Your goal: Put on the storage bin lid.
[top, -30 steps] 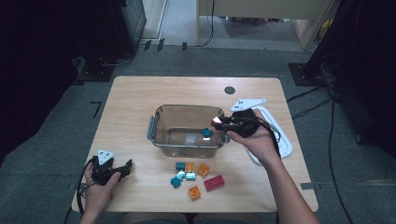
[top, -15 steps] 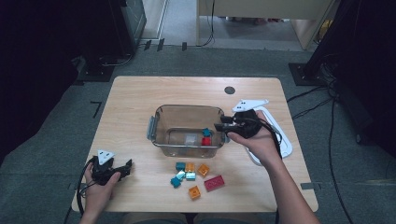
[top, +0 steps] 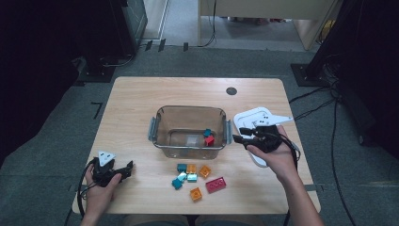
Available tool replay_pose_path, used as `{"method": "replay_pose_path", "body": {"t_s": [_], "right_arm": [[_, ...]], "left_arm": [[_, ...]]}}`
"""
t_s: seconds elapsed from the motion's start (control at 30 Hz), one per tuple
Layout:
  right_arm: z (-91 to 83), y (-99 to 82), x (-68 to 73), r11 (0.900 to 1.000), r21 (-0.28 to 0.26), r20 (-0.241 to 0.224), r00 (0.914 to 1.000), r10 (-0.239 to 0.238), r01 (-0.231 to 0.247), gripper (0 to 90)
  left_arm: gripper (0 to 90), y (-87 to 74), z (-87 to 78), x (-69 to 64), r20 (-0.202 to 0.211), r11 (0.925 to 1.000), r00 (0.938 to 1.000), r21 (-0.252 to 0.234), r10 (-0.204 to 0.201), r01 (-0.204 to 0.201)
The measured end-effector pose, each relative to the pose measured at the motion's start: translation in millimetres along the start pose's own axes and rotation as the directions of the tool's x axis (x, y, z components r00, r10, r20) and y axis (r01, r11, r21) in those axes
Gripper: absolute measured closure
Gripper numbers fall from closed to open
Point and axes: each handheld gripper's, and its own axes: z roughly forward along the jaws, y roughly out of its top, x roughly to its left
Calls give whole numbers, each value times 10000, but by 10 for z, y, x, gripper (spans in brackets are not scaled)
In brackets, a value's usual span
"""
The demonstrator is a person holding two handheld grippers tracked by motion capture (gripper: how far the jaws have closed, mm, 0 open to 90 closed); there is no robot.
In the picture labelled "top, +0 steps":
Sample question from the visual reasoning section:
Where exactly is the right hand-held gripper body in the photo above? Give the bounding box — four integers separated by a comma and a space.
250, 114, 295, 154

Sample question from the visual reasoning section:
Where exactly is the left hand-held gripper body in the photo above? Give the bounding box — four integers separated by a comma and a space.
92, 150, 127, 188

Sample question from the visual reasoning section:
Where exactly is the white container lid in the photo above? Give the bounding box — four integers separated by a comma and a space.
233, 106, 300, 169

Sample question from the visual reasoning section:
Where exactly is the pink block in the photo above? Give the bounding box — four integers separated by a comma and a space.
205, 176, 228, 194

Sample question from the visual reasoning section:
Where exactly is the clear plastic container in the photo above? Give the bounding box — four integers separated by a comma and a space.
148, 105, 233, 160

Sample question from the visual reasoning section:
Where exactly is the person's left hand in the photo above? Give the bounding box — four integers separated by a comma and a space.
84, 164, 123, 207

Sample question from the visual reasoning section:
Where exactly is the person's right hand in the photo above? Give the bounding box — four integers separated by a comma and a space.
246, 125, 299, 185

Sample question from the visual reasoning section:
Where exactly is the black stand base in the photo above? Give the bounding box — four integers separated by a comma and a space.
76, 56, 118, 85
290, 62, 330, 88

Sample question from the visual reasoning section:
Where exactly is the beige desk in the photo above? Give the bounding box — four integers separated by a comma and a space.
197, 0, 342, 52

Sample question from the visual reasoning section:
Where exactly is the yellow object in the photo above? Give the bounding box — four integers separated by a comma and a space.
319, 19, 336, 44

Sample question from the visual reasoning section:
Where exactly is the dark curtain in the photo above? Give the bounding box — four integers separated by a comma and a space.
0, 0, 125, 166

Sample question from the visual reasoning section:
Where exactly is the dark cabinet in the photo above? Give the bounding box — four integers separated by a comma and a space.
109, 0, 149, 58

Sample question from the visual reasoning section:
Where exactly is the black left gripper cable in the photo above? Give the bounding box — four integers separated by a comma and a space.
76, 158, 99, 219

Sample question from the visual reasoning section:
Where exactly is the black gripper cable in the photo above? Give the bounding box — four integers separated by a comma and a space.
276, 133, 301, 226
76, 158, 99, 219

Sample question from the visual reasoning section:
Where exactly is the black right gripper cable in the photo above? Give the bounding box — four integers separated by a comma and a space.
276, 133, 301, 226

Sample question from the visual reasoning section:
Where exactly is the long black floor cable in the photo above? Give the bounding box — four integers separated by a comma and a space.
330, 97, 358, 226

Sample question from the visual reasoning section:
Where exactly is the black hanging cable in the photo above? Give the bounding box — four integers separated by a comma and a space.
200, 0, 218, 49

